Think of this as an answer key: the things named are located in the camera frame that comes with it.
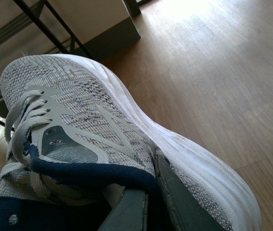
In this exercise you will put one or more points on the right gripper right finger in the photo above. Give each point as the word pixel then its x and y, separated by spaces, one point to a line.
pixel 184 212

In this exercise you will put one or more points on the grey knit sneaker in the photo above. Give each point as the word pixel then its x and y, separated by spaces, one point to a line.
pixel 76 139

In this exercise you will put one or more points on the black metal shoe rack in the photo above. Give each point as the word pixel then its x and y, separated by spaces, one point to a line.
pixel 29 27

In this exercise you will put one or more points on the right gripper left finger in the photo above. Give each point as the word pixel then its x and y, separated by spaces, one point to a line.
pixel 129 214

